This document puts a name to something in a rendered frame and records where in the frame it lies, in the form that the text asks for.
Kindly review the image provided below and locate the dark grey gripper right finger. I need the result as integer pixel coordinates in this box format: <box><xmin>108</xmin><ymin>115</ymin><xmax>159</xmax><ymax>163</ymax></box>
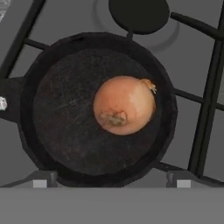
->
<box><xmin>165</xmin><ymin>170</ymin><xmax>224</xmax><ymax>189</ymax></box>

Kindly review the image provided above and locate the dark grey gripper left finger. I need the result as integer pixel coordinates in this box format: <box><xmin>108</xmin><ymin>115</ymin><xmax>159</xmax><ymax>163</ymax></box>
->
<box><xmin>0</xmin><ymin>170</ymin><xmax>59</xmax><ymax>189</ymax></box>

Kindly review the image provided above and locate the black cast iron pan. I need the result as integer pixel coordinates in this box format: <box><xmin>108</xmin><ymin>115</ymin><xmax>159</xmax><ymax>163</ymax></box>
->
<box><xmin>0</xmin><ymin>31</ymin><xmax>179</xmax><ymax>188</ymax></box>

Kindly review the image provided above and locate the yellow onion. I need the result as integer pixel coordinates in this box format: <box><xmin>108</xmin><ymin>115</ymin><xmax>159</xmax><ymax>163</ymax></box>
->
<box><xmin>92</xmin><ymin>75</ymin><xmax>158</xmax><ymax>137</ymax></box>

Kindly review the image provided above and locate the grey hob with black grates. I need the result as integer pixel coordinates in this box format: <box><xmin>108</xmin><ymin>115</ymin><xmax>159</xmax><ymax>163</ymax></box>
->
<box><xmin>0</xmin><ymin>0</ymin><xmax>224</xmax><ymax>189</ymax></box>

